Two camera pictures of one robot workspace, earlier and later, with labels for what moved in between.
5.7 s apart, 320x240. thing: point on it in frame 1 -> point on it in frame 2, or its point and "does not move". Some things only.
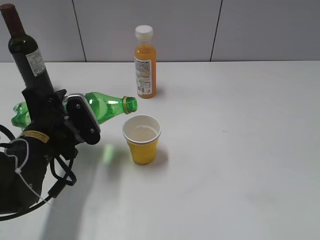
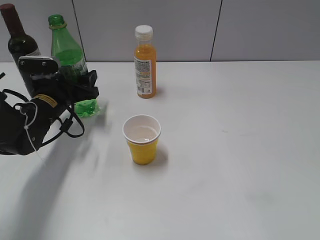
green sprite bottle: [104, 105] -> [72, 60]
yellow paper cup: [142, 132] does not move
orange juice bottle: [145, 59] does not move
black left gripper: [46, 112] -> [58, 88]
